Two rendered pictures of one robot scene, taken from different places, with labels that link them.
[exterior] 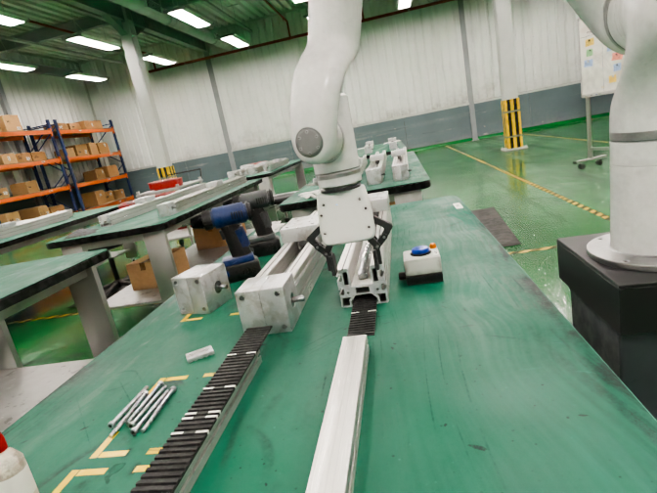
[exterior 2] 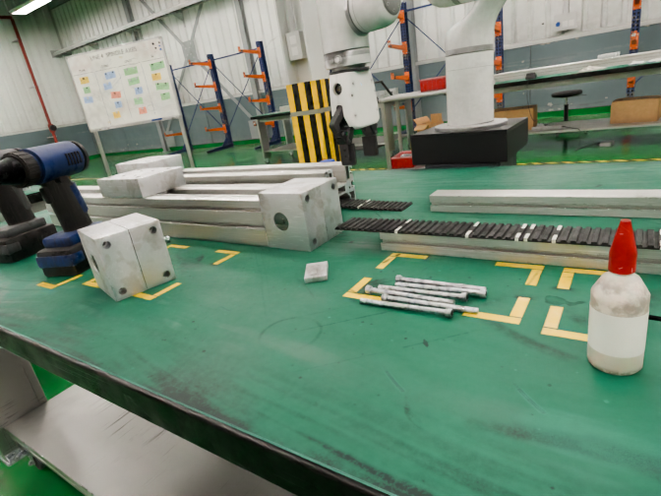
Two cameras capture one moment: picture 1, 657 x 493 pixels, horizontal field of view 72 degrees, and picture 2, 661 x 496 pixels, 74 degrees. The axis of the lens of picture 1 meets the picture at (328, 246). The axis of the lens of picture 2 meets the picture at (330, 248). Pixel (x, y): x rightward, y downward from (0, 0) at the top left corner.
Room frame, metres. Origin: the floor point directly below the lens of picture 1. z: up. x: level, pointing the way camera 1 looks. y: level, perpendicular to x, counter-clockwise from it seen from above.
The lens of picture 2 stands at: (0.53, 0.76, 1.01)
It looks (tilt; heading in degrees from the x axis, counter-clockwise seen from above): 20 degrees down; 296
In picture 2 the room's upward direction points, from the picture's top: 9 degrees counter-clockwise
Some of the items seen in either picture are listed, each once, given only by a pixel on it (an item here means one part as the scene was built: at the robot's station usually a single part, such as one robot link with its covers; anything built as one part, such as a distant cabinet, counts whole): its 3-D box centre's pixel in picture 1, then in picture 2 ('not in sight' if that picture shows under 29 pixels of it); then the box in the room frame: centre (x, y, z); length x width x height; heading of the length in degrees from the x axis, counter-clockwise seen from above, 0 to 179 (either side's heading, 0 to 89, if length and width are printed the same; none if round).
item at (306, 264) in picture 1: (309, 247); (150, 209); (1.32, 0.06, 0.82); 0.80 x 0.10 x 0.09; 169
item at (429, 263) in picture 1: (418, 265); not in sight; (0.98, -0.19, 0.81); 0.10 x 0.08 x 0.06; 79
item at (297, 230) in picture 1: (306, 232); (143, 188); (1.32, 0.06, 0.87); 0.16 x 0.11 x 0.07; 169
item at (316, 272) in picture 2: (199, 354); (316, 272); (0.80, 0.28, 0.78); 0.05 x 0.03 x 0.01; 112
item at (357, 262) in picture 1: (372, 238); (212, 187); (1.28, -0.13, 0.82); 0.80 x 0.10 x 0.09; 169
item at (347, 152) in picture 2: (326, 258); (343, 148); (0.84, 0.01, 0.91); 0.03 x 0.03 x 0.07; 79
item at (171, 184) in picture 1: (180, 212); not in sight; (5.99, 1.84, 0.50); 1.03 x 0.55 x 1.01; 175
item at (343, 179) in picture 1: (337, 178); (347, 60); (0.83, -0.04, 1.06); 0.09 x 0.08 x 0.03; 79
